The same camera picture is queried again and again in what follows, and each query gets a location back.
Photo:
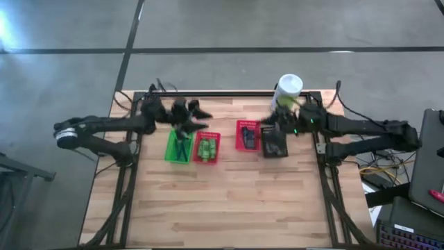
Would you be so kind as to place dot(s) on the white paper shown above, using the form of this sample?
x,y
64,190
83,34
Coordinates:
x,y
372,212

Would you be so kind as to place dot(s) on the green plastic basket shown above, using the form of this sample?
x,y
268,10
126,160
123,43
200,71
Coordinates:
x,y
170,152

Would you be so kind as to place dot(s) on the black backlit keyboard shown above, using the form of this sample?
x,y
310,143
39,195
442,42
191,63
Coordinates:
x,y
399,239

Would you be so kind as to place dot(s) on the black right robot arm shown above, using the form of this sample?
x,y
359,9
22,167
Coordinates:
x,y
364,126

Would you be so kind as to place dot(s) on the black plastic basket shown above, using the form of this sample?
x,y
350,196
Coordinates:
x,y
265,152

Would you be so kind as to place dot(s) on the black beam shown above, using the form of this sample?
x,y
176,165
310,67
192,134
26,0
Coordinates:
x,y
388,194

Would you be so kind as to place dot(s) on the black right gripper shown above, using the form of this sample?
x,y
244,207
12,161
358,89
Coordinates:
x,y
291,119

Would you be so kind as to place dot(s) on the grey desk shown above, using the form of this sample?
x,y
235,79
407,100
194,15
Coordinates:
x,y
31,170

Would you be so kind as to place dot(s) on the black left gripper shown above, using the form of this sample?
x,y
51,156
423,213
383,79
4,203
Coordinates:
x,y
180,112

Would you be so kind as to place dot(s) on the red tool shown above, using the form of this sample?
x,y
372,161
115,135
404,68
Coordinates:
x,y
436,195

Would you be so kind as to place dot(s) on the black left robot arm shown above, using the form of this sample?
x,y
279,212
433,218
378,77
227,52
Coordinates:
x,y
104,123

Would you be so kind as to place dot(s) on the grey laptop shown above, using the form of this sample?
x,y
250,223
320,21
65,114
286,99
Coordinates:
x,y
428,156

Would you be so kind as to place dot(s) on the white canister with green label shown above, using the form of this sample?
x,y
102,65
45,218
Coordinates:
x,y
289,87

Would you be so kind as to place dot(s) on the small black tube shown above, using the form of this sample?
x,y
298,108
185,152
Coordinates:
x,y
252,140
245,137

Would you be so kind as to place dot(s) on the red plastic basket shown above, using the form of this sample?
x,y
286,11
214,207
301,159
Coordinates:
x,y
239,146
208,134

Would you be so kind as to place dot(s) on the black metal table frame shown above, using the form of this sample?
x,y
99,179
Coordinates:
x,y
225,93

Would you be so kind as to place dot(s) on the black box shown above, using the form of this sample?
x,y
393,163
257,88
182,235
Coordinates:
x,y
409,215

